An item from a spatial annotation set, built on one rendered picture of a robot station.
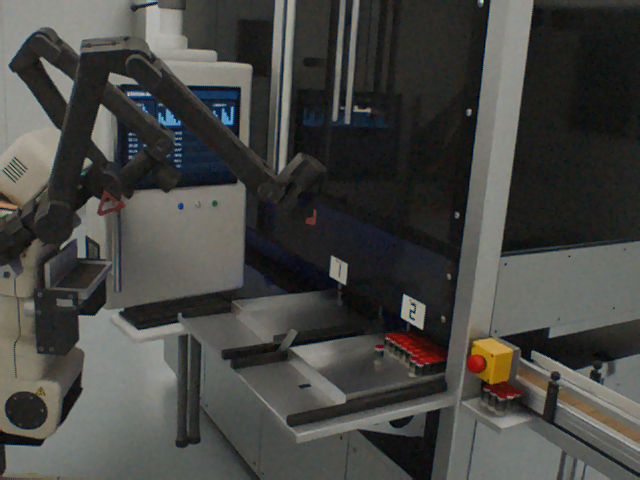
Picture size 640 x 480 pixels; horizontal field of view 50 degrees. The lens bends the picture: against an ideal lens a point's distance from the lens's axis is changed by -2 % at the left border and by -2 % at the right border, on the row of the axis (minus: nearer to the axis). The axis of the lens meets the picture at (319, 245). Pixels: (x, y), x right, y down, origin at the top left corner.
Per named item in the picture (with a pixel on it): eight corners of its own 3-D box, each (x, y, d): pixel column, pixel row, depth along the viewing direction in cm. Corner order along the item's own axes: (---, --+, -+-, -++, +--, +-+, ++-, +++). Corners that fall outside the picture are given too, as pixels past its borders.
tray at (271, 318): (335, 299, 214) (336, 288, 213) (384, 330, 193) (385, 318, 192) (231, 312, 197) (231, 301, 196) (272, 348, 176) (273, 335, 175)
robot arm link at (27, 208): (16, 210, 146) (14, 223, 141) (54, 183, 145) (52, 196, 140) (47, 237, 151) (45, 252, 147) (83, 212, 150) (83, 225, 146)
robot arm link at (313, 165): (248, 174, 157) (255, 193, 150) (278, 133, 153) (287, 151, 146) (290, 197, 163) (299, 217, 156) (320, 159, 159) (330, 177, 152)
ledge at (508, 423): (505, 396, 162) (506, 389, 162) (547, 422, 151) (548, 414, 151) (460, 408, 155) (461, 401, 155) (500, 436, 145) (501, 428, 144)
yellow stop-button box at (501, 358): (492, 365, 155) (496, 335, 153) (515, 379, 149) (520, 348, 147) (466, 371, 151) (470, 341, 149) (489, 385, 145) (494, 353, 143)
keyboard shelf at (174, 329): (225, 292, 243) (225, 285, 243) (270, 319, 222) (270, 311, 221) (99, 313, 216) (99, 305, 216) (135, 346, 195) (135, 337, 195)
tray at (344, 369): (401, 340, 186) (403, 328, 185) (467, 381, 164) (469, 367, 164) (287, 361, 169) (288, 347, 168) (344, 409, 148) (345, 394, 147)
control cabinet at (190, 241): (218, 273, 256) (226, 51, 235) (246, 289, 241) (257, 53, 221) (82, 294, 226) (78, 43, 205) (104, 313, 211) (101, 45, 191)
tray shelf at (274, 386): (326, 299, 219) (326, 294, 218) (480, 397, 161) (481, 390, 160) (177, 319, 195) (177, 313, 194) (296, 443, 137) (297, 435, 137)
